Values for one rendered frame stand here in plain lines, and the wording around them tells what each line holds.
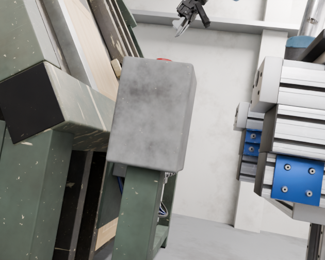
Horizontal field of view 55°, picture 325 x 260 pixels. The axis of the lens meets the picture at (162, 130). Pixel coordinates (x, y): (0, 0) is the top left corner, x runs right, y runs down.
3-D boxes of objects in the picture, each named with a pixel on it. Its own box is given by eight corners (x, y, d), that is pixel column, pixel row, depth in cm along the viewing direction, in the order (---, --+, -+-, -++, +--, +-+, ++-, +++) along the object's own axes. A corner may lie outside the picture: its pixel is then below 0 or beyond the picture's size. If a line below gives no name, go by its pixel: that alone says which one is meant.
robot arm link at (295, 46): (280, 67, 110) (286, 29, 111) (281, 77, 122) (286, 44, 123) (319, 68, 105) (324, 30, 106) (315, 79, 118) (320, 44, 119)
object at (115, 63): (116, 77, 138) (123, 74, 138) (110, 61, 139) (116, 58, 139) (118, 78, 141) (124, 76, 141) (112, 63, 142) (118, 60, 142)
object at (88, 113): (11, 147, 54) (67, 122, 53) (-10, 84, 56) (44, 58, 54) (173, 156, 271) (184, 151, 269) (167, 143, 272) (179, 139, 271)
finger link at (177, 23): (166, 31, 145) (178, 15, 145) (177, 38, 144) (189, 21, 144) (166, 28, 142) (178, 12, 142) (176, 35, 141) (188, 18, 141)
